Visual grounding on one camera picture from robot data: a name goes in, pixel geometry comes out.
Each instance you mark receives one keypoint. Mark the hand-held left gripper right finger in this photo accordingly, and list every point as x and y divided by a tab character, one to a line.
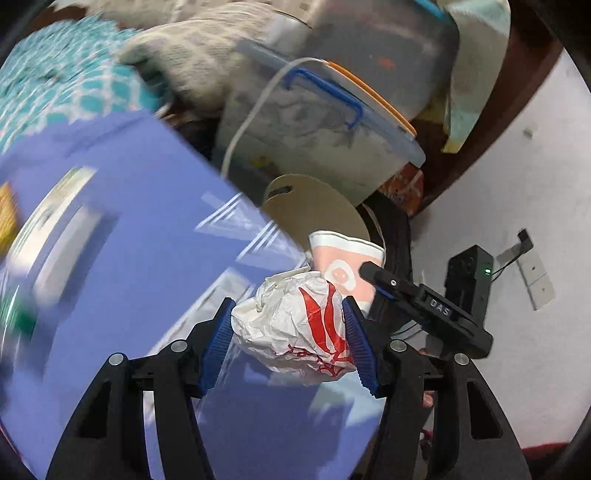
360	346

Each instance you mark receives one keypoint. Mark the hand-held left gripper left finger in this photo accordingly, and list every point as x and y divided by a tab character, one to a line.
217	341

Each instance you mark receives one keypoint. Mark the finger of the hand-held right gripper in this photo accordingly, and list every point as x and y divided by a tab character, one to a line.
390	284

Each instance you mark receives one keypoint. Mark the white pink paper cup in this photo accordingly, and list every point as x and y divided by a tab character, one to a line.
337	258

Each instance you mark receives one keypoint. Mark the white red paper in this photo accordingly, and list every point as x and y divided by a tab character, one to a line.
286	327

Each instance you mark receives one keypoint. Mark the beige round trash bin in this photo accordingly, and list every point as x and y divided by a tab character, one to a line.
314	207

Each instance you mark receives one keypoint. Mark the black bag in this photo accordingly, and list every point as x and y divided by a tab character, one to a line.
392	230

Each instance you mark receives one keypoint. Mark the orange red bag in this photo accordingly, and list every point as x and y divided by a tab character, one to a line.
406	189

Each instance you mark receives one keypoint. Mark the black plug adapter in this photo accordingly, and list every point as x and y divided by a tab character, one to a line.
524	236

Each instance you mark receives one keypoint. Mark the clear storage box orange lid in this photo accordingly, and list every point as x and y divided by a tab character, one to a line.
314	138

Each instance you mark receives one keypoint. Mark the blue printed bedsheet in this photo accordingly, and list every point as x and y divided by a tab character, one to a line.
138	194

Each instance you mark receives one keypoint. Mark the green packet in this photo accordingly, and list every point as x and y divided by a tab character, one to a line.
18	321

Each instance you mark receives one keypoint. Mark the light patchwork cloth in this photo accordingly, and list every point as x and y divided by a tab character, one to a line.
475	69

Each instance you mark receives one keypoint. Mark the large storage box blue lid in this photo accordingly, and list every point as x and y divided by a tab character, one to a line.
383	46

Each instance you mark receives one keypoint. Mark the dark wooden wardrobe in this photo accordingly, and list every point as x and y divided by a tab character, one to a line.
521	83

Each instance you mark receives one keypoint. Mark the yellow snack packet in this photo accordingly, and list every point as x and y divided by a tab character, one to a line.
9	217

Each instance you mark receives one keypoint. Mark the beige patterned blanket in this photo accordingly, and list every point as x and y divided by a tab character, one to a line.
198	50

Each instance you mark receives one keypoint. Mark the teal patterned quilt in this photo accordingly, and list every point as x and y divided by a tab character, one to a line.
55	78

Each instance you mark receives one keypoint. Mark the white wall socket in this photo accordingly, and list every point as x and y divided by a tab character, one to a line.
538	279

